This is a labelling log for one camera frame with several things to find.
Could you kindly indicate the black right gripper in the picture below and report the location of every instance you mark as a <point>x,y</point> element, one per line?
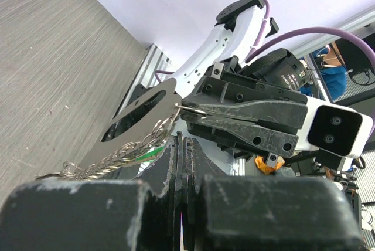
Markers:
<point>245,114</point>

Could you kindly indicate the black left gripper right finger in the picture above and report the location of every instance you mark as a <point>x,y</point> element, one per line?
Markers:
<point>262,213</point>

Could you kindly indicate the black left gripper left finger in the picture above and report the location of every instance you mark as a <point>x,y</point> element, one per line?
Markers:
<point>108,214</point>

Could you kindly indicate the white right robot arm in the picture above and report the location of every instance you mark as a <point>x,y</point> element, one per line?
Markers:
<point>240,28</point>

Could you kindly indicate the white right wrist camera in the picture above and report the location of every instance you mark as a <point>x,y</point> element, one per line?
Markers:
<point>336,131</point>

